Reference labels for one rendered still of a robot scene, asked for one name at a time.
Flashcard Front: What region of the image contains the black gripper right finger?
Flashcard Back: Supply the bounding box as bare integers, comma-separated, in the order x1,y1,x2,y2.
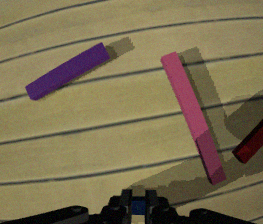
145,190,256,224

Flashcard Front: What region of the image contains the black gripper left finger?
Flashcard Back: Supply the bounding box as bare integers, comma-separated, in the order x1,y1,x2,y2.
0,189,132,224

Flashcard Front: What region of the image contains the purple rod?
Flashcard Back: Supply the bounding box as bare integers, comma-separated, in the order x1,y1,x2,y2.
25,42,110,101

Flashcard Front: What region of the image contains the pink rod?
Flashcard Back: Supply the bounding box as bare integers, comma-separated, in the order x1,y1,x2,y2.
160,51,226,185

